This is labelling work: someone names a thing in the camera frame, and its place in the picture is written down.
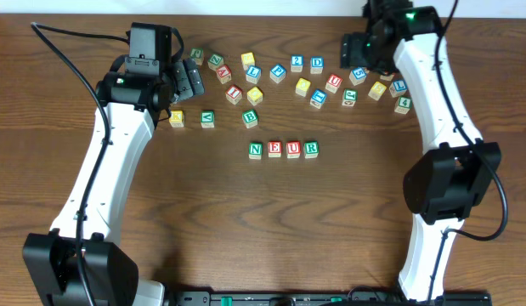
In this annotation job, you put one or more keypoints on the green 4 block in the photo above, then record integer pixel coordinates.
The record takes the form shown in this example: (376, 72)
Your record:
(403, 105)

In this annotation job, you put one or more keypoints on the red u block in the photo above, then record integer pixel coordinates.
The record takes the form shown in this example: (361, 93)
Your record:
(333, 83)
(293, 149)

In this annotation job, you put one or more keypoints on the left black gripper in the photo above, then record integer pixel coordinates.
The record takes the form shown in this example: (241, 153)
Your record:
(183, 81)

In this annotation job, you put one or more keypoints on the green B block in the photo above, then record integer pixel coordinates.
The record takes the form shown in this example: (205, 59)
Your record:
(250, 118)

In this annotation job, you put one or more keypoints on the green j block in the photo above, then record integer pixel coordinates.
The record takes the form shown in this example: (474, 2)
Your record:
(349, 97)
(197, 55)

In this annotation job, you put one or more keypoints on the yellow block middle right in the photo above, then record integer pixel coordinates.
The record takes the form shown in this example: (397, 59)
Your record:
(377, 90)

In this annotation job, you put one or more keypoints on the blue P block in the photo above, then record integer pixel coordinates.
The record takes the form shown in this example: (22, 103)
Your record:
(277, 73)

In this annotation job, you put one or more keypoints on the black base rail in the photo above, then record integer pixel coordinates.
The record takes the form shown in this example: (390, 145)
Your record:
(364, 296)

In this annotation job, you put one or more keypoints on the green J block right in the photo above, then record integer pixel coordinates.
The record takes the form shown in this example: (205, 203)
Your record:
(349, 97)

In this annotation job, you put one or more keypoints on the red E block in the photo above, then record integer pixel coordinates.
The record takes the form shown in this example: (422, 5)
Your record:
(274, 149)

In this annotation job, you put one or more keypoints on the blue T block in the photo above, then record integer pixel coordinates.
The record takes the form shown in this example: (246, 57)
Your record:
(318, 98)

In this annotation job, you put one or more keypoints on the yellow S block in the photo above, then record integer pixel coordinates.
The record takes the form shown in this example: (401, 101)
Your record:
(247, 60)

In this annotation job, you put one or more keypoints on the red M block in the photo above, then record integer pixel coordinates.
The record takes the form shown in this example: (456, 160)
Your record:
(387, 77)

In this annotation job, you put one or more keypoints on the blue 5 block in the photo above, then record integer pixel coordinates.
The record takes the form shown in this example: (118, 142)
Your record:
(357, 76)

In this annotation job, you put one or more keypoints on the blue I block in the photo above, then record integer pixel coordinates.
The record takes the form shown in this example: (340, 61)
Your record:
(397, 88)

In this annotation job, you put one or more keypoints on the blue 2 block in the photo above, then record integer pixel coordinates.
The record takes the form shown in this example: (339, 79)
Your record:
(297, 62)

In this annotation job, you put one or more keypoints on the red A block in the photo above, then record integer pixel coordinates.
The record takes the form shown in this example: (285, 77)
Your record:
(224, 74)

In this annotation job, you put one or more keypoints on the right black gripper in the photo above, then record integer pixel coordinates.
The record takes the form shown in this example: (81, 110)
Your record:
(356, 50)

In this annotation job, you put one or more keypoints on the green N block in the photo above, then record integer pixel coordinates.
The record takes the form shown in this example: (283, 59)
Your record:
(255, 151)

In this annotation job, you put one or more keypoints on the yellow K block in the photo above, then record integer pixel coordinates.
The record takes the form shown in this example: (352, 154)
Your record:
(176, 119)

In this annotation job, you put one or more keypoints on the green R block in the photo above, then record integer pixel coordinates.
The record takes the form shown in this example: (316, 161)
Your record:
(311, 149)

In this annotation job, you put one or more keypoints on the red I block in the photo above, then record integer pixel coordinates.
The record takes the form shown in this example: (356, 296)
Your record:
(234, 95)

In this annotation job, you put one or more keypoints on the yellow O block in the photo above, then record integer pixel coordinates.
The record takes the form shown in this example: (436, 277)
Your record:
(254, 96)

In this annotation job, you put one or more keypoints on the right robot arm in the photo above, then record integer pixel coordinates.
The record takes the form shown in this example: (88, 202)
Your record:
(456, 166)

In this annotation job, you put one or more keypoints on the green V block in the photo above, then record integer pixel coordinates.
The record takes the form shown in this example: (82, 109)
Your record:
(207, 119)

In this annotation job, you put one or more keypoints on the blue L block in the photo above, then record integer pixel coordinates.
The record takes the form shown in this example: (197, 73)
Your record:
(253, 74)

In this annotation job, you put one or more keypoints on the yellow Q block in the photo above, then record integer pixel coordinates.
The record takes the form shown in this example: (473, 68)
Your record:
(302, 87)

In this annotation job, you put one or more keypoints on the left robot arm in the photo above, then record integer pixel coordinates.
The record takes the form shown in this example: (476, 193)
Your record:
(79, 261)

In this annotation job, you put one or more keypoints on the green Z block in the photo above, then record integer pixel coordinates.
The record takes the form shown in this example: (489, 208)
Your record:
(215, 61)

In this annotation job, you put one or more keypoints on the blue D block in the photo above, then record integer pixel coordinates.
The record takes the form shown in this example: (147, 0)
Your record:
(316, 65)

